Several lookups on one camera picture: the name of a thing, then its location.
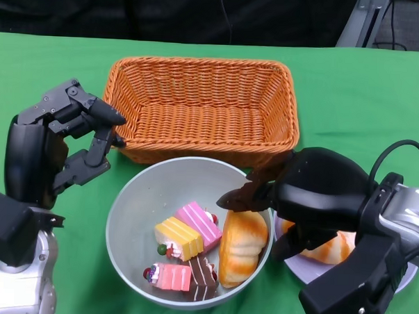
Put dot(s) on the round orange-striped bread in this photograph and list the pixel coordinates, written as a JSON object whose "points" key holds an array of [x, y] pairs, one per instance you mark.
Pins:
{"points": [[334, 249]]}

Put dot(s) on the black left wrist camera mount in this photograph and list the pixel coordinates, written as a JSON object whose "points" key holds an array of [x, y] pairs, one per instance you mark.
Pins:
{"points": [[5, 224]]}

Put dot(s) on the pink layered cake slice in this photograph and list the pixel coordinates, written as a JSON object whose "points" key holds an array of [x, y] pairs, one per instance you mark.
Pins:
{"points": [[201, 222]]}

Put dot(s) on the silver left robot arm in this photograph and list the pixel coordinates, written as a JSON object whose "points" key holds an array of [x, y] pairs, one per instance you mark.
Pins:
{"points": [[26, 284]]}

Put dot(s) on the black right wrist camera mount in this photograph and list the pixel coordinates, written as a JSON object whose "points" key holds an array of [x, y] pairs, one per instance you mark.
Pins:
{"points": [[349, 295]]}

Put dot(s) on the black backdrop curtain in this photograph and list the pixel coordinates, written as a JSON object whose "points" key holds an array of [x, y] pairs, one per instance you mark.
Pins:
{"points": [[97, 9]]}

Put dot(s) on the green tablecloth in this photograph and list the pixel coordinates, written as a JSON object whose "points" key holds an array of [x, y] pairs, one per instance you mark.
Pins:
{"points": [[43, 63]]}

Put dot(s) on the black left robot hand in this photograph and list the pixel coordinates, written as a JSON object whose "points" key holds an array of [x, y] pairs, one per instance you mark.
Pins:
{"points": [[25, 156]]}

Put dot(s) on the orange wicker basket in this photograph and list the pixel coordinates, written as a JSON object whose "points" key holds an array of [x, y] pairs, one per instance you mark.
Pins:
{"points": [[197, 128]]}

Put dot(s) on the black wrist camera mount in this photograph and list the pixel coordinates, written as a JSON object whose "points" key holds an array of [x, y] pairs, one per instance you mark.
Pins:
{"points": [[5, 224], [349, 295]]}

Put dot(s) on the salmon cake slice with berries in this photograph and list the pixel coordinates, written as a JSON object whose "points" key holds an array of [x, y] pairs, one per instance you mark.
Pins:
{"points": [[173, 277]]}

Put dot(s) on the long orange-striped bread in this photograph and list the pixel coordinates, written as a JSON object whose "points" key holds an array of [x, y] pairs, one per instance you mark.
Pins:
{"points": [[242, 245]]}

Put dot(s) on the grey metal frame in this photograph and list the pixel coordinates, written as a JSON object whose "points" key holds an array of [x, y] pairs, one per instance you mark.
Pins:
{"points": [[354, 27]]}

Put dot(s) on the lavender plate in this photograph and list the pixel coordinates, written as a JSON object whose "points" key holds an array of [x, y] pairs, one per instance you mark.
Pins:
{"points": [[302, 272]]}

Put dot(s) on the yellow layered cake slice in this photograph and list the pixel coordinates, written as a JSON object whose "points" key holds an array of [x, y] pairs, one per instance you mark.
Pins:
{"points": [[180, 237]]}

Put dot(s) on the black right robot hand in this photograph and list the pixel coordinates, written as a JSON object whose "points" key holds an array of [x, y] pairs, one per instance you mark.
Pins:
{"points": [[315, 193]]}

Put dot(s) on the chocolate layered cake slice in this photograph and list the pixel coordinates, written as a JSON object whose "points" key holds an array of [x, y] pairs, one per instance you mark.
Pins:
{"points": [[202, 278]]}

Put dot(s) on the pale grey bowl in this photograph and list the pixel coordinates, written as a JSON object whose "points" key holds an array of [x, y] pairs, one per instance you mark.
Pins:
{"points": [[149, 192]]}

